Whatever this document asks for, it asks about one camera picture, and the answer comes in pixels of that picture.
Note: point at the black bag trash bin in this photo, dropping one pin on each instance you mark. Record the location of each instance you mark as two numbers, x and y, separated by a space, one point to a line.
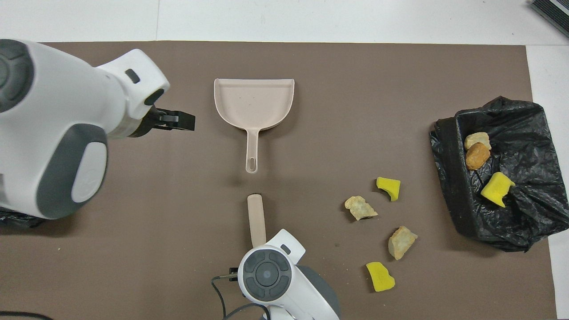
529 133

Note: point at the brown bread roll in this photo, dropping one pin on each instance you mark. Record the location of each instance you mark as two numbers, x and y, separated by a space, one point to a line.
477 156

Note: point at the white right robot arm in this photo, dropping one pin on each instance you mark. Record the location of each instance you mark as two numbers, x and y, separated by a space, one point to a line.
293 289

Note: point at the striped croissant piece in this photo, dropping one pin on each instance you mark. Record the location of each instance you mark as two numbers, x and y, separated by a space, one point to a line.
478 138

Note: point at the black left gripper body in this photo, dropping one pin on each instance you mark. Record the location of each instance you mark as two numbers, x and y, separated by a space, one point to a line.
149 124

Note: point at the beige hand brush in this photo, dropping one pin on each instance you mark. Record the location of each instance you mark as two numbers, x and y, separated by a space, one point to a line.
256 218

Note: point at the beige plastic dustpan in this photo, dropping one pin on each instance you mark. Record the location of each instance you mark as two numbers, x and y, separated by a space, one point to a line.
253 104

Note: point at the empty black bag bin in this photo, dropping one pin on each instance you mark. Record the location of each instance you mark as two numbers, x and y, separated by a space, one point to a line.
18 220

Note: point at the yellow sponge piece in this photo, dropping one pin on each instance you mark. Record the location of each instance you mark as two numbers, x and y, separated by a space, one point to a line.
379 278
389 186
497 189

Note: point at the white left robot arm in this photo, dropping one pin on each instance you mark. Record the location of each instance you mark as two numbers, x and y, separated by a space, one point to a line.
58 102

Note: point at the dark ribbed panel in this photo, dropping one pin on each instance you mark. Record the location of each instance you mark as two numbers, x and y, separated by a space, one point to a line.
553 11

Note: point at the pale crumbly bread chunk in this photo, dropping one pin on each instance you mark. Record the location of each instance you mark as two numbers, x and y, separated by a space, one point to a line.
401 242
359 207

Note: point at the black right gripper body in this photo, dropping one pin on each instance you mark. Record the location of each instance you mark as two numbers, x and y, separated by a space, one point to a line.
234 274

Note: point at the brown table mat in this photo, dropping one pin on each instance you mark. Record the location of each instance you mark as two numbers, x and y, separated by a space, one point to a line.
355 89

